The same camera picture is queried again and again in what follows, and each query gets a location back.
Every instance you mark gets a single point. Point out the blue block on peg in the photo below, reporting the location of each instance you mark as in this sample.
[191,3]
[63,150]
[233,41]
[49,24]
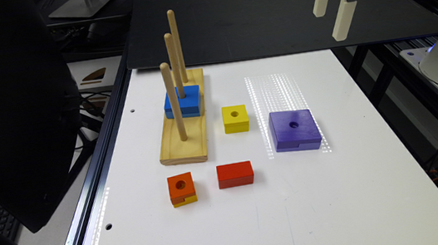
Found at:
[190,105]

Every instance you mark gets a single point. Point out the yellow block with hole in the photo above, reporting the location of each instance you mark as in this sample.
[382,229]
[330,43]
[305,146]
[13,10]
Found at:
[235,118]

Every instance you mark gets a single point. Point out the purple square block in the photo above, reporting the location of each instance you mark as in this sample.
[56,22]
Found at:
[294,130]

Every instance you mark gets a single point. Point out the small yellow block underneath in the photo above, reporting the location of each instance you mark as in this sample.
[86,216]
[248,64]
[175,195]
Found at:
[188,200]

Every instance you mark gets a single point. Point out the wooden peg base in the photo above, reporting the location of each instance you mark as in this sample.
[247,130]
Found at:
[194,150]

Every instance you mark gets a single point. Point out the black monitor back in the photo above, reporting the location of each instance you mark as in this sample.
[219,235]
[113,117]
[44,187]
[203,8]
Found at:
[39,116]

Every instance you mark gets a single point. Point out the orange block with hole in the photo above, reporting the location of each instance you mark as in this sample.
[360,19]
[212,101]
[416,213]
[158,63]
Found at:
[181,186]

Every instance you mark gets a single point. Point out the rear wooden peg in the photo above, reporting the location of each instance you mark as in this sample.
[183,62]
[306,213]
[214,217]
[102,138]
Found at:
[175,34]

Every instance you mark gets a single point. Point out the front wooden peg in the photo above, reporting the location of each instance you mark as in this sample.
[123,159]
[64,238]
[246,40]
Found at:
[171,93]

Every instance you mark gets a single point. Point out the middle wooden peg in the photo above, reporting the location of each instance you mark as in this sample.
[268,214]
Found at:
[175,66]

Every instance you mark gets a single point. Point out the black mat board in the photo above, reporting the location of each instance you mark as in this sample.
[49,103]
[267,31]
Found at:
[234,30]

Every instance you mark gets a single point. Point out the silver monitor stand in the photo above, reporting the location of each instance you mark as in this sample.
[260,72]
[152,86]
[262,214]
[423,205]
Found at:
[79,9]

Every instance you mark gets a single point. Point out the red rectangular block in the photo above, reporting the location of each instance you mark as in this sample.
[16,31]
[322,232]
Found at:
[233,175]

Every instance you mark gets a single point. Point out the wooden peg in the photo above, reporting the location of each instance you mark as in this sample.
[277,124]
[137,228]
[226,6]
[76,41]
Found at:
[175,34]
[175,66]
[171,93]

